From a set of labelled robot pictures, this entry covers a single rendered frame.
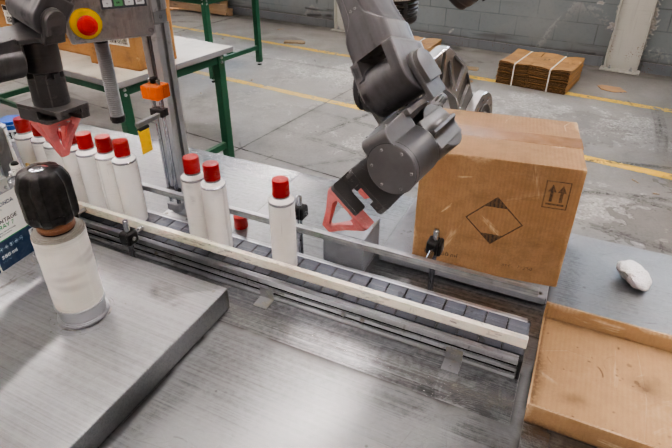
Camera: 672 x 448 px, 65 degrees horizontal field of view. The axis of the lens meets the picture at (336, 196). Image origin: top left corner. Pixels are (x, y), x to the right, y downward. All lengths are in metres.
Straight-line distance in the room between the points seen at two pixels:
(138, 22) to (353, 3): 0.67
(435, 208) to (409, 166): 0.57
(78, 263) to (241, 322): 0.31
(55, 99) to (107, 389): 0.48
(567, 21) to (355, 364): 5.42
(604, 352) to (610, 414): 0.14
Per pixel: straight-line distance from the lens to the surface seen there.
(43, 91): 0.99
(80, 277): 1.00
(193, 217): 1.16
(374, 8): 0.62
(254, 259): 1.08
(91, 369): 0.98
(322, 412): 0.91
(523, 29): 6.23
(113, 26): 1.21
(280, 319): 1.06
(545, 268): 1.15
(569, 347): 1.08
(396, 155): 0.53
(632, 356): 1.12
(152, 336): 1.00
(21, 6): 0.95
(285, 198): 1.00
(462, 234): 1.12
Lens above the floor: 1.55
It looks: 30 degrees down
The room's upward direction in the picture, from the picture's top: straight up
